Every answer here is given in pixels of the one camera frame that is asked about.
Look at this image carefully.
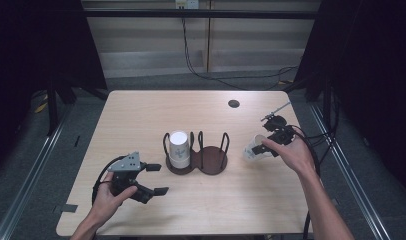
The person's left hand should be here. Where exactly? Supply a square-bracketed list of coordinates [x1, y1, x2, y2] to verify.
[90, 172, 139, 224]

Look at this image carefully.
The black curtain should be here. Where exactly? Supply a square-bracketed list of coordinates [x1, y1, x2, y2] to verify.
[0, 0, 109, 174]
[292, 0, 406, 201]

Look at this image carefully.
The long black wall cable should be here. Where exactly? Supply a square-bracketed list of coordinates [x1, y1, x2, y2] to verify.
[181, 18, 299, 92]

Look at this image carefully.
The dark brown wire cup holder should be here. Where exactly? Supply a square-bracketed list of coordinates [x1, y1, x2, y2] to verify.
[162, 130, 231, 176]

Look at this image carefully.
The left hand-held gripper black cable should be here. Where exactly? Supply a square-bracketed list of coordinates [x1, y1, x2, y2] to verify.
[91, 155, 127, 206]

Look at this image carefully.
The person's right hand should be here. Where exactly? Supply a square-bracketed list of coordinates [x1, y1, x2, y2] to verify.
[261, 131, 317, 178]

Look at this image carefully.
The black horizontal metal bar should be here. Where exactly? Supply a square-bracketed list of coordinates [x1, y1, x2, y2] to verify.
[80, 8, 320, 20]

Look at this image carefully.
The metal floor rail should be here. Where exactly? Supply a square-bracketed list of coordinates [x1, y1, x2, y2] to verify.
[0, 103, 74, 240]
[309, 103, 392, 240]

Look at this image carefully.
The white printed paper cup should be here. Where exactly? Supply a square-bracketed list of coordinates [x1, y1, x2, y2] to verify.
[242, 134, 274, 163]

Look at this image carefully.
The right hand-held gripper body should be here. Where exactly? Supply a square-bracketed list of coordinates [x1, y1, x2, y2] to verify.
[260, 101, 297, 146]

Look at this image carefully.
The right hand-held gripper black cable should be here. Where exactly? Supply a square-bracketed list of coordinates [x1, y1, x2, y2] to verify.
[287, 124, 322, 240]

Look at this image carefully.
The hand-held gripper black cable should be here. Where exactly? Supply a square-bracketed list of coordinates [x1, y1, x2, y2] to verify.
[91, 155, 127, 206]
[287, 124, 322, 240]

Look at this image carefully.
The black metal stand leg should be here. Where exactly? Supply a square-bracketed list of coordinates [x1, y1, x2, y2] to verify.
[45, 78, 60, 136]

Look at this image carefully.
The bundle of black floor cables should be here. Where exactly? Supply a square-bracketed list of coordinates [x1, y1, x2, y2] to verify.
[304, 96, 340, 169]

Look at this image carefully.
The white wall power outlet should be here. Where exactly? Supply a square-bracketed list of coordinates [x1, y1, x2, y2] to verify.
[175, 0, 200, 10]

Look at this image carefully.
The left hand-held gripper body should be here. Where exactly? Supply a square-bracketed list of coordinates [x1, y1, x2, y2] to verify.
[106, 151, 156, 205]

